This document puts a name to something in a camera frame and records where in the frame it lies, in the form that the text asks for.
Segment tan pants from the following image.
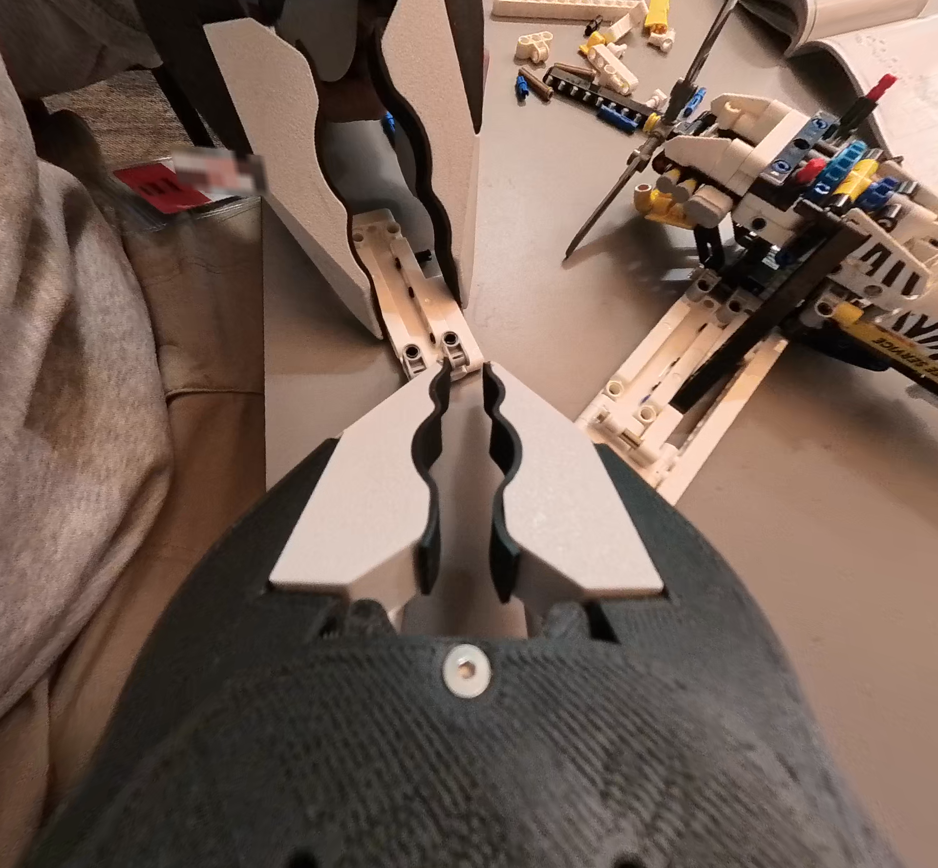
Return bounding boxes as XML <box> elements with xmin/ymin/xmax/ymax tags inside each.
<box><xmin>0</xmin><ymin>201</ymin><xmax>268</xmax><ymax>868</ymax></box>

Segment red and white card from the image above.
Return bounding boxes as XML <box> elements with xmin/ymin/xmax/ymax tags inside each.
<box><xmin>113</xmin><ymin>163</ymin><xmax>249</xmax><ymax>217</ymax></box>

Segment long white lego beam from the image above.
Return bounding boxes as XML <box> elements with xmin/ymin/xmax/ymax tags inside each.
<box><xmin>492</xmin><ymin>0</ymin><xmax>652</xmax><ymax>23</ymax></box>

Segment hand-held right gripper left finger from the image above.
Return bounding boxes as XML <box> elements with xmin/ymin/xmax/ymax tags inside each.
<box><xmin>267</xmin><ymin>359</ymin><xmax>451</xmax><ymax>631</ymax></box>

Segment white lego sub-assembly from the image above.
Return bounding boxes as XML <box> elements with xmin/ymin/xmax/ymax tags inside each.
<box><xmin>350</xmin><ymin>211</ymin><xmax>486</xmax><ymax>380</ymax></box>

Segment lego helicopter model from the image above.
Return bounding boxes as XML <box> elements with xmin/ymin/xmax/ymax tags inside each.
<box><xmin>563</xmin><ymin>0</ymin><xmax>938</xmax><ymax>510</ymax></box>

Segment black lego beam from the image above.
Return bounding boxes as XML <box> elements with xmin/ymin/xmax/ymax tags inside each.
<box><xmin>546</xmin><ymin>64</ymin><xmax>664</xmax><ymax>130</ymax></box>

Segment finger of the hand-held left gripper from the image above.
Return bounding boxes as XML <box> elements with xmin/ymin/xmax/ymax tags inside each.
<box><xmin>202</xmin><ymin>17</ymin><xmax>388</xmax><ymax>340</ymax></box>
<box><xmin>372</xmin><ymin>0</ymin><xmax>483</xmax><ymax>311</ymax></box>

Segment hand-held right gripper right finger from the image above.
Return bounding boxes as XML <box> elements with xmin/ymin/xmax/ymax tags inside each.
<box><xmin>484</xmin><ymin>361</ymin><xmax>666</xmax><ymax>638</ymax></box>

